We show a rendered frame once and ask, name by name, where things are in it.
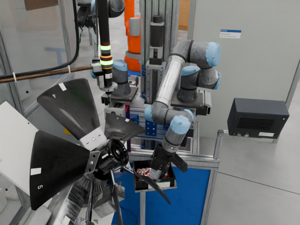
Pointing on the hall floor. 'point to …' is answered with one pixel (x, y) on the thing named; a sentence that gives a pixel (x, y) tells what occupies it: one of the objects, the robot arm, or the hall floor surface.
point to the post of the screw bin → (142, 208)
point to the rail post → (208, 196)
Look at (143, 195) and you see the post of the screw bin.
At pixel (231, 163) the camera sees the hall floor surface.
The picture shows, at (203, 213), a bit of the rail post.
